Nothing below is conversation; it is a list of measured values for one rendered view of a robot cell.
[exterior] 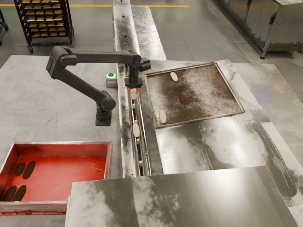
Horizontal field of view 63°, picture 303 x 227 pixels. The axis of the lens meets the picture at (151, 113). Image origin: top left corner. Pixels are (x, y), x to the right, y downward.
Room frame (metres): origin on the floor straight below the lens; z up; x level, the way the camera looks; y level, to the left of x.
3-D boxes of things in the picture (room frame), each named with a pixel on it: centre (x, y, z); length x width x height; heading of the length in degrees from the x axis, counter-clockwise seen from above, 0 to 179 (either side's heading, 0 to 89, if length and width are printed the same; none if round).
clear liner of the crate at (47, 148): (0.59, 0.40, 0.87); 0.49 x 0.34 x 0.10; 95
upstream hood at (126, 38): (2.20, 0.32, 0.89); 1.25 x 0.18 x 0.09; 11
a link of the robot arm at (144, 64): (1.17, 0.09, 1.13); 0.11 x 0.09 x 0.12; 127
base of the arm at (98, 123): (1.02, 0.28, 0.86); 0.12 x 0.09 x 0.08; 4
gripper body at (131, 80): (1.15, 0.12, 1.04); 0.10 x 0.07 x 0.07; 101
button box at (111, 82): (1.36, 0.29, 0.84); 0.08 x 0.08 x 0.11; 11
